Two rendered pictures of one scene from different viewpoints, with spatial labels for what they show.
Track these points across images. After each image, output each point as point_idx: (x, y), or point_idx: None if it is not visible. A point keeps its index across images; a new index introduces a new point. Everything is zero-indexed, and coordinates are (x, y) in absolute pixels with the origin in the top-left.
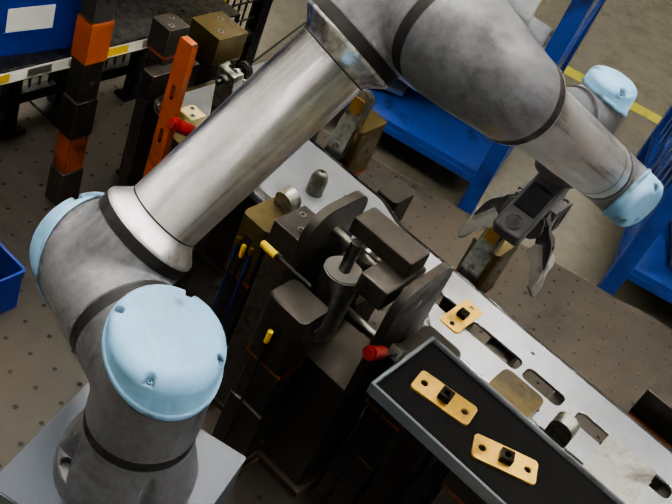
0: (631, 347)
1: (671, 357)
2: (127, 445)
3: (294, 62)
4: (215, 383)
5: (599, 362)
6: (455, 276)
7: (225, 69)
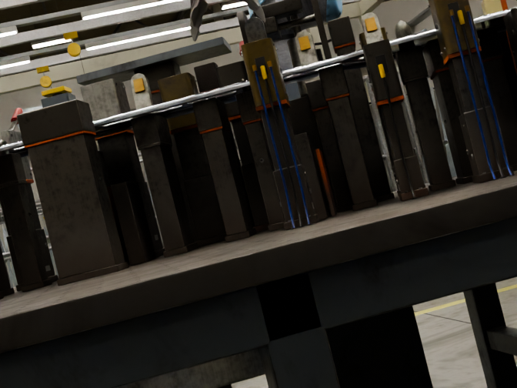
0: (87, 289)
1: (12, 310)
2: None
3: None
4: (248, 9)
5: (128, 275)
6: None
7: None
